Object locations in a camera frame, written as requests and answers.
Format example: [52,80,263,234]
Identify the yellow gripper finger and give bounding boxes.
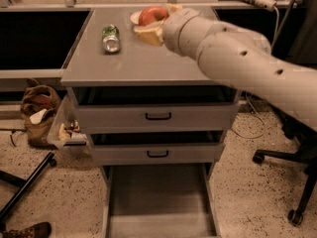
[133,21,163,47]
[164,3,182,14]

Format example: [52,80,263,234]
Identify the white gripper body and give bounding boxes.
[162,8,212,58]

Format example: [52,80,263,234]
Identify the red apple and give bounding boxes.
[139,6,169,26]

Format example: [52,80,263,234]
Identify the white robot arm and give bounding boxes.
[130,4,317,130]

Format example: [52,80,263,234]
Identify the grey top drawer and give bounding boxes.
[67,87,238,135]

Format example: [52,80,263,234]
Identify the grey drawer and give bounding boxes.
[102,164,221,238]
[91,131,224,166]
[67,87,238,135]

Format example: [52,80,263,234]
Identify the grey drawer cabinet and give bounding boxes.
[59,5,252,238]

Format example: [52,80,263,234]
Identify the grey middle drawer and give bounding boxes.
[91,131,224,166]

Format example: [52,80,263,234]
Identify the grey bottom drawer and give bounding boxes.
[102,164,221,238]

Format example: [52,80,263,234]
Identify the white bowl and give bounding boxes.
[130,11,141,25]

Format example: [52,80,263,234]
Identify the green soda can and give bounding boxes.
[102,24,121,54]

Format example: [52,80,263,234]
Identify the clear plastic bin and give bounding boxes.
[48,95,89,156]

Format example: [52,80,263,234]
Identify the brown canvas bag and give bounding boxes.
[20,78,61,147]

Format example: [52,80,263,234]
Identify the black chair base leg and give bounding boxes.
[0,152,56,224]

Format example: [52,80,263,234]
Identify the black office chair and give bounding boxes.
[253,109,317,225]

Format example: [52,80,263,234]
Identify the brown shoe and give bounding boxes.
[0,222,52,238]

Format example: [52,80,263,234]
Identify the white cable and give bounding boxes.
[231,5,280,141]

